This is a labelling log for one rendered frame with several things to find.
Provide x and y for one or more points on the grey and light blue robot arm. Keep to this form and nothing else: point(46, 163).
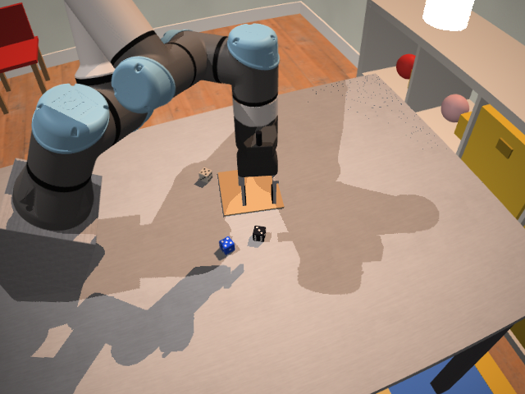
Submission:
point(114, 42)

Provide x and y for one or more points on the orange flat mat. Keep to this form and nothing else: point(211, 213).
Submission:
point(258, 194)

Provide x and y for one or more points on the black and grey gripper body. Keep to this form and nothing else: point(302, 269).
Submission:
point(257, 140)

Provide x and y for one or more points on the blue die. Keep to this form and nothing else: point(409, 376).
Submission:
point(227, 245)

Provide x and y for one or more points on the white die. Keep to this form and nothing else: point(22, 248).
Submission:
point(205, 175)

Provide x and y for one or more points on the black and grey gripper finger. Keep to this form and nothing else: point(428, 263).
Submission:
point(241, 183)
point(275, 180)

